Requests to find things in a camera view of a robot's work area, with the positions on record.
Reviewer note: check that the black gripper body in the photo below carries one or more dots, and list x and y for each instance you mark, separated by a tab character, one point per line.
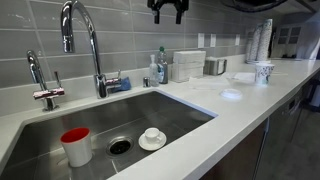
178	4

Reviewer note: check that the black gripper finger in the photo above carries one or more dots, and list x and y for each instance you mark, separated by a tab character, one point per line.
178	17
156	16

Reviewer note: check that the tall chrome gooseneck faucet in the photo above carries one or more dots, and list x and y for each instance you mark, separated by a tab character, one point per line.
102	84

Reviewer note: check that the small chrome side faucet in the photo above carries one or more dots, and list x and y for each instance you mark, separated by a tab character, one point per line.
45	94

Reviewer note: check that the green cap dish soap bottle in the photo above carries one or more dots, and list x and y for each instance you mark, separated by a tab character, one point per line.
162	66

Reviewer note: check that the clear soap pump bottle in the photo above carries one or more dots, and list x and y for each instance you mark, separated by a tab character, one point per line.
153	72

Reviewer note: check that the white paper towel stack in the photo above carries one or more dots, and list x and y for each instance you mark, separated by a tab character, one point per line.
187	64

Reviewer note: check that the metal napkin holder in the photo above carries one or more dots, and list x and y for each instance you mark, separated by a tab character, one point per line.
215	66

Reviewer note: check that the small chrome sink button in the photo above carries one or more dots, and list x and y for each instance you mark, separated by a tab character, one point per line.
146	82

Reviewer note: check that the blue sponge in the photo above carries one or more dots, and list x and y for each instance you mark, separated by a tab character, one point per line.
125	85

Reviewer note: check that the patterned paper cup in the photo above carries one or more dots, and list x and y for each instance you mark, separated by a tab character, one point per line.
263	72

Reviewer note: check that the stainless steel sink basin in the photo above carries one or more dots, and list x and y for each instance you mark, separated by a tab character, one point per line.
115	129

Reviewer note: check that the small white espresso cup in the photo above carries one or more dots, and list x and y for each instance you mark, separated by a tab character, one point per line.
152	135

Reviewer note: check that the white saucer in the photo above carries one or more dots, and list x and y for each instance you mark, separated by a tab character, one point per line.
152	144

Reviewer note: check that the white cup red inside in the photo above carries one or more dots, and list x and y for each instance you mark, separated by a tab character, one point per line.
77	146

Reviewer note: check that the dishwasher front panel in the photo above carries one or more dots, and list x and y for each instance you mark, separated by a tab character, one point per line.
279	131

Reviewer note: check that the white wall switch plate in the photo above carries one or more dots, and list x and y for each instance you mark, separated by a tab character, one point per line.
201	40

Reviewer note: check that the white wall outlet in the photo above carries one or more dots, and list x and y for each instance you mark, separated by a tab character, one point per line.
213	40
237	40

